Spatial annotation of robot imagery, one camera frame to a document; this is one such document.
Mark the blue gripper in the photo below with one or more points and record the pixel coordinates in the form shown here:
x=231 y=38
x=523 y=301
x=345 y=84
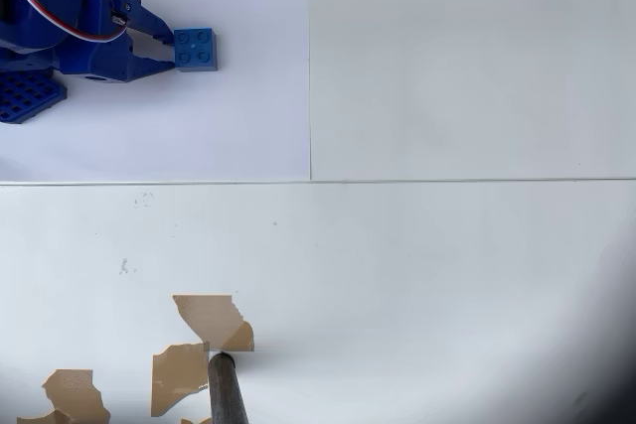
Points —
x=110 y=58

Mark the blue lego brick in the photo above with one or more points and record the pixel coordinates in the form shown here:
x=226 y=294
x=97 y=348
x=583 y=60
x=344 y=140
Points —
x=196 y=49

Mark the dark metal pole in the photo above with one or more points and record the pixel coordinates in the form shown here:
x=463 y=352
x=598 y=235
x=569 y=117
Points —
x=226 y=389

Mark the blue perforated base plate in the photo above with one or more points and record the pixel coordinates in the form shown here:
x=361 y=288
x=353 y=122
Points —
x=22 y=96

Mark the bright white paper sheet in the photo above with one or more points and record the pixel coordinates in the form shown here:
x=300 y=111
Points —
x=199 y=121

